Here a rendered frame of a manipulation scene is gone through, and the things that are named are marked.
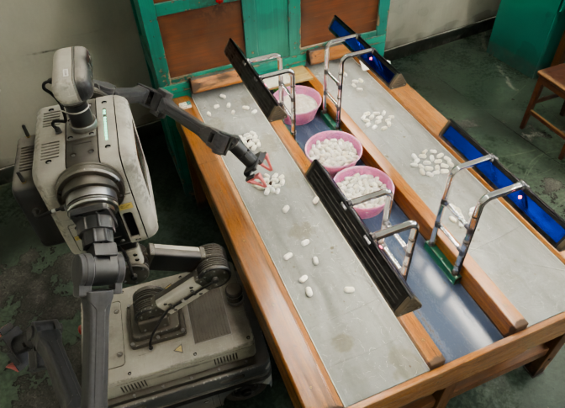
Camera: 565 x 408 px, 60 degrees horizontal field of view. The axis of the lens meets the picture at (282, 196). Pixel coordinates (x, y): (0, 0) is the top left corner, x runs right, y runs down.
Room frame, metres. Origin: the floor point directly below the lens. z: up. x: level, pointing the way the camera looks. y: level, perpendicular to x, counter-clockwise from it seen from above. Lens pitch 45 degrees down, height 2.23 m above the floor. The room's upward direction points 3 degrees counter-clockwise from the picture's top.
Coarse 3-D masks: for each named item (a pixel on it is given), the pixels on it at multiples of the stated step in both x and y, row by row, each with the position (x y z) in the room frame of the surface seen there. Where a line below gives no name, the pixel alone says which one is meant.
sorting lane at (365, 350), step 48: (240, 96) 2.26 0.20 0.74; (240, 192) 1.52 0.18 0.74; (288, 192) 1.51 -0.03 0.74; (288, 240) 1.24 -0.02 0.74; (336, 240) 1.23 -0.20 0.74; (288, 288) 1.01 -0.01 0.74; (336, 288) 1.00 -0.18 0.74; (336, 336) 0.81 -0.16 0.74; (384, 336) 0.80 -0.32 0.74; (336, 384) 0.65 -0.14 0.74; (384, 384) 0.64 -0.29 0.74
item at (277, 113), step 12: (228, 48) 2.16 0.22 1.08; (240, 60) 2.01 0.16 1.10; (240, 72) 1.96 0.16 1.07; (252, 72) 1.88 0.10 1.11; (252, 84) 1.83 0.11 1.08; (264, 84) 1.79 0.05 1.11; (252, 96) 1.79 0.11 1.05; (264, 96) 1.72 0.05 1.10; (264, 108) 1.67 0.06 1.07; (276, 108) 1.62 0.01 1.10; (276, 120) 1.62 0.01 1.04
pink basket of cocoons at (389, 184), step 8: (352, 168) 1.61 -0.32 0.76; (360, 168) 1.62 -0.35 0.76; (368, 168) 1.61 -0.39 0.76; (376, 168) 1.60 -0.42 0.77; (336, 176) 1.57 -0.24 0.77; (344, 176) 1.59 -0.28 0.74; (376, 176) 1.58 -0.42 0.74; (384, 176) 1.56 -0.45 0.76; (392, 184) 1.50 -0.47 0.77; (360, 208) 1.36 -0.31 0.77; (376, 208) 1.36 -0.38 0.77; (360, 216) 1.39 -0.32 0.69; (368, 216) 1.39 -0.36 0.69
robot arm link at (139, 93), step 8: (96, 80) 1.47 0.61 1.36; (104, 88) 1.41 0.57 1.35; (112, 88) 1.43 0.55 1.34; (120, 88) 1.59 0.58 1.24; (128, 88) 1.63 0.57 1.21; (136, 88) 1.69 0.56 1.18; (144, 88) 1.72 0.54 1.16; (152, 88) 1.76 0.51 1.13; (128, 96) 1.56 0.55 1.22; (136, 96) 1.62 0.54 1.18; (144, 96) 1.68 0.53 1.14; (152, 96) 1.75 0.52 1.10; (160, 96) 1.71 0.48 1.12; (144, 104) 1.70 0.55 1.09; (152, 104) 1.70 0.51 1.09
